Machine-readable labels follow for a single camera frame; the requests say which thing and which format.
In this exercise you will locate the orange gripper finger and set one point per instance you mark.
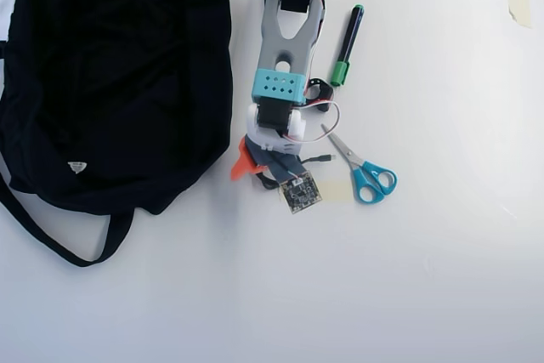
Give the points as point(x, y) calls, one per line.
point(246, 163)

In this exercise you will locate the white teal grey robot arm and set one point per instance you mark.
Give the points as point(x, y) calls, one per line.
point(276, 48)

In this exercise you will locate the black fabric bag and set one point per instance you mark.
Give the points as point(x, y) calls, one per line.
point(115, 82)

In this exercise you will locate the black marker with green cap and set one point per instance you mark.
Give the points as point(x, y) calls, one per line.
point(349, 40)

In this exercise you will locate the bare camera circuit board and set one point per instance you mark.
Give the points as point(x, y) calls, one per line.
point(300, 194)

